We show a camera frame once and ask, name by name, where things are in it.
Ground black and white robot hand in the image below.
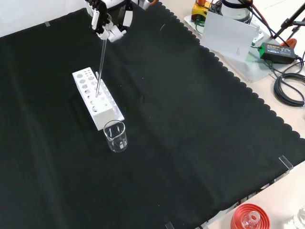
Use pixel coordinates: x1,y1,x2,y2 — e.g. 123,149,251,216
84,0,134,43

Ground clear glass rod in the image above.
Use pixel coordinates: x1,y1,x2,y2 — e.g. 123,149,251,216
95,39,107,98

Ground white test tube rack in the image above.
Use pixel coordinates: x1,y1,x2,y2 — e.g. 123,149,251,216
71,67,125,131

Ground yellow stop button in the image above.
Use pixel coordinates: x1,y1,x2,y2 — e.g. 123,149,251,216
191,0,212,22

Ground pale board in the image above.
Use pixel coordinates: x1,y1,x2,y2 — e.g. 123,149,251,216
201,10,261,64

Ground small clear glass beaker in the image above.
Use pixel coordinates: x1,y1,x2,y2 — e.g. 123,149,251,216
103,119,128,154

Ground black bench cloth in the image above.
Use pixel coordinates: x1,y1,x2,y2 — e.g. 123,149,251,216
0,1,305,229

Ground black power adapter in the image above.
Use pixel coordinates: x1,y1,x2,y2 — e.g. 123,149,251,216
259,42,299,65

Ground black tripod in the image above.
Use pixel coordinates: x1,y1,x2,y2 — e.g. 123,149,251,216
272,0,305,47

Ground red ribbed funnel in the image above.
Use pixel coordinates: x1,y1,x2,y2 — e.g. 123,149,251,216
229,203,271,229

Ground clear glass flask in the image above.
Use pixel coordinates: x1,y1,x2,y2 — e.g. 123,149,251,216
241,211,261,229

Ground clear glass vessel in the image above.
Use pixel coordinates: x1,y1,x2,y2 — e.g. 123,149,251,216
291,206,305,229

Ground metal base plate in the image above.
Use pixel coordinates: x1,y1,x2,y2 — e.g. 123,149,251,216
183,13,282,83

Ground coiled black cable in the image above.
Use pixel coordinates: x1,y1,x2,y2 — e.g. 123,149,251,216
273,72,305,107

